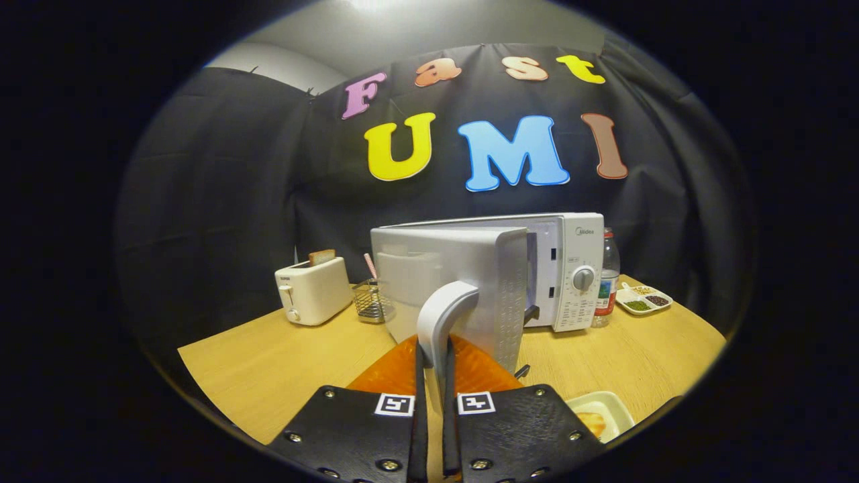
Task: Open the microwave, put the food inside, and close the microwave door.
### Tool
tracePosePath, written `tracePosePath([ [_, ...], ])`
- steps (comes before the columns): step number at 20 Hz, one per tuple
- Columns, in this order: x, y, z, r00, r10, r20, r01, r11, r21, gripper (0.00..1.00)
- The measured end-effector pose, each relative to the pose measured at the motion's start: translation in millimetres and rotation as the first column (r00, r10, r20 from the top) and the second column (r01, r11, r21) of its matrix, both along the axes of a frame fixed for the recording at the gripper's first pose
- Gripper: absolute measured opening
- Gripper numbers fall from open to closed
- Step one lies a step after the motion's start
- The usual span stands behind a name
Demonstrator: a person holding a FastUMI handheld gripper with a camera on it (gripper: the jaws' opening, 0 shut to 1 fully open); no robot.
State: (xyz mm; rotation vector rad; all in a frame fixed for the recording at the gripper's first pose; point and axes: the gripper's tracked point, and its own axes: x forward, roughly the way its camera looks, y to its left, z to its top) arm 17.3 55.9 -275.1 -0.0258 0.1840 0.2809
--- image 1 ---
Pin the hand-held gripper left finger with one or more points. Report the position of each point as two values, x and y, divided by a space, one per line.
349 429

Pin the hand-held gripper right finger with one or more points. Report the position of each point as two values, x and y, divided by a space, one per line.
517 429

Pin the golden bread roll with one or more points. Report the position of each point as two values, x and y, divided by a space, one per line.
592 422

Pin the white microwave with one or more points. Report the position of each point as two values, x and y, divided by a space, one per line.
456 282

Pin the cream square plate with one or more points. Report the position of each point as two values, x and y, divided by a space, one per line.
614 409

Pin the white toaster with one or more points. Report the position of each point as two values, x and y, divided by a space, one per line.
315 292

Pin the pink striped straw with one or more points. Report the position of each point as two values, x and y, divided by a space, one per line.
370 265

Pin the clear bottle red label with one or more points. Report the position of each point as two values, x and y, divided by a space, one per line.
607 282

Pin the toast slice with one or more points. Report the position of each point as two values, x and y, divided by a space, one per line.
322 257

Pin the white divided bean dish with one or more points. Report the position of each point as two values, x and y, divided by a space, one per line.
643 299

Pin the black backdrop cloth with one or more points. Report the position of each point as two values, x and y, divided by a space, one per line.
221 201

